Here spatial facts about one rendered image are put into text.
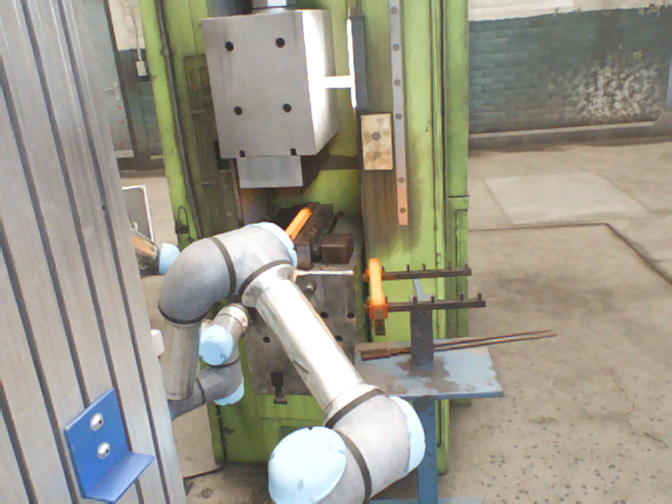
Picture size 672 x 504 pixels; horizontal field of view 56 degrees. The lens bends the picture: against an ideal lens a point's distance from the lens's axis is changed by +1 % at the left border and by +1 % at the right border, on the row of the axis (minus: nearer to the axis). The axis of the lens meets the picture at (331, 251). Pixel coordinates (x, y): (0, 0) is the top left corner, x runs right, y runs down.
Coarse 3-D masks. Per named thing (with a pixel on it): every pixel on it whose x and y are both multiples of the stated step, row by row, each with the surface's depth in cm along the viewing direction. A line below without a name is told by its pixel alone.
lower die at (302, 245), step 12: (324, 204) 234; (276, 216) 229; (288, 216) 224; (312, 216) 221; (324, 216) 221; (300, 228) 207; (312, 228) 208; (300, 240) 198; (312, 240) 201; (300, 252) 198
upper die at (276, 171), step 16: (240, 160) 190; (256, 160) 189; (272, 160) 188; (288, 160) 188; (304, 160) 192; (320, 160) 214; (240, 176) 192; (256, 176) 191; (272, 176) 190; (288, 176) 189; (304, 176) 191
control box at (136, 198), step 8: (128, 192) 195; (136, 192) 195; (144, 192) 196; (128, 200) 194; (136, 200) 195; (144, 200) 195; (128, 208) 194; (136, 208) 194; (144, 208) 195; (136, 216) 194; (144, 216) 194; (136, 224) 193; (144, 224) 194; (144, 232) 193; (152, 232) 195; (152, 240) 193
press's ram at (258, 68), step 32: (224, 32) 177; (256, 32) 176; (288, 32) 174; (320, 32) 193; (224, 64) 181; (256, 64) 179; (288, 64) 177; (320, 64) 192; (224, 96) 184; (256, 96) 182; (288, 96) 181; (320, 96) 192; (224, 128) 188; (256, 128) 186; (288, 128) 184; (320, 128) 191
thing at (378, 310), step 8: (376, 264) 184; (376, 272) 178; (376, 280) 173; (376, 288) 168; (376, 296) 163; (376, 304) 158; (384, 304) 157; (376, 312) 152; (384, 312) 152; (376, 320) 149; (384, 320) 156; (376, 328) 152; (384, 328) 152
